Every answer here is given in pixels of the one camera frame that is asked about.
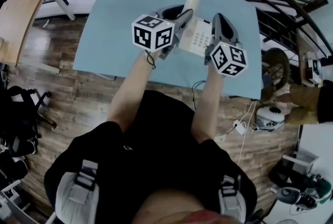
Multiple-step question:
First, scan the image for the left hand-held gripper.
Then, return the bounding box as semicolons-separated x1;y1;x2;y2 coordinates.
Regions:
132;5;195;60

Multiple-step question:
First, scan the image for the person's left forearm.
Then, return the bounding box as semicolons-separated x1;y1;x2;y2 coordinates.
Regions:
106;49;162;133

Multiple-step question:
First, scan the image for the grey harness strap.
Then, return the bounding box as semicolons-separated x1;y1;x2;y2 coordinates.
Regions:
217;174;247;223
55;159;100;224

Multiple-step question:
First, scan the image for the black office chair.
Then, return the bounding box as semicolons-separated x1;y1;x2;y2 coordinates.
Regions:
0;85;57;156

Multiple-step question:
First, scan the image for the person's right forearm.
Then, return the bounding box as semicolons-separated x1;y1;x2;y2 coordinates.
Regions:
191;69;227;144

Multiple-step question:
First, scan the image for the white cable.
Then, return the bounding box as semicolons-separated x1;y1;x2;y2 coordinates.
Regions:
237;99;259;166

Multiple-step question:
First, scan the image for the white power adapter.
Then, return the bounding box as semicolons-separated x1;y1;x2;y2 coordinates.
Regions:
232;119;247;135

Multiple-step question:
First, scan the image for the thin dark cable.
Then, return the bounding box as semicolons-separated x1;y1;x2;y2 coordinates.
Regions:
191;80;207;112

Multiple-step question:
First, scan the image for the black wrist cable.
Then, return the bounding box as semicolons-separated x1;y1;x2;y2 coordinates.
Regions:
145;50;157;70

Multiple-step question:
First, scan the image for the white telephone base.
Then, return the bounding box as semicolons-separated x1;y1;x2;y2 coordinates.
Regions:
178;17;213;58

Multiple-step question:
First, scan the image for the person's black shirt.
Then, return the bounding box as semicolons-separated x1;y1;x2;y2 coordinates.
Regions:
43;90;258;224

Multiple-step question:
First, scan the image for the green and white device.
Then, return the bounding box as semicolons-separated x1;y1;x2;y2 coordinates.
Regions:
275;172;333;211

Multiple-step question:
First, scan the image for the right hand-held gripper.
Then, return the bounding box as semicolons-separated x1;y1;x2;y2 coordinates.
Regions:
204;13;249;78

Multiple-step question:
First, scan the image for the white round appliance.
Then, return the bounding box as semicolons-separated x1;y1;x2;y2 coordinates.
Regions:
256;105;286;132

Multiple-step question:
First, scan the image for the white open box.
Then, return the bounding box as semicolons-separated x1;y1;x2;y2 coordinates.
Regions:
281;151;320;176

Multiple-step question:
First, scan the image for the light wooden desk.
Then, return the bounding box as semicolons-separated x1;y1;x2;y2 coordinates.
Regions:
0;0;53;67

